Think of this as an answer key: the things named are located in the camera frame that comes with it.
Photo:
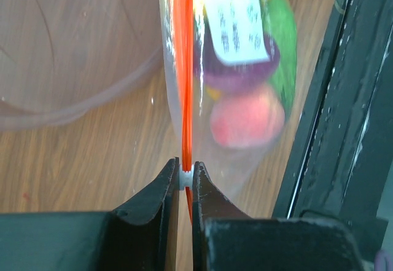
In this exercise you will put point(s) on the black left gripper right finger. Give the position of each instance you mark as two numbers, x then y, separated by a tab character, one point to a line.
225	238

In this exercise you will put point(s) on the clear zip top bag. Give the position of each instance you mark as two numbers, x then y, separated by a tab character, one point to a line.
237	30

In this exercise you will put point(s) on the green fake cucumber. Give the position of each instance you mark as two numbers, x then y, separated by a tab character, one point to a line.
279	23

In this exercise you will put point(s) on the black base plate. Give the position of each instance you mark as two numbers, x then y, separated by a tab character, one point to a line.
340	165

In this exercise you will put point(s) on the clear plastic bowl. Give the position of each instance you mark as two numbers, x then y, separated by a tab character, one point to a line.
61	58

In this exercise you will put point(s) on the pink fake peach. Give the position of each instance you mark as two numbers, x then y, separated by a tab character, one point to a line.
247	120

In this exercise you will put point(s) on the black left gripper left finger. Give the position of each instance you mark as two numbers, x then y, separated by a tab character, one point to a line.
140	234

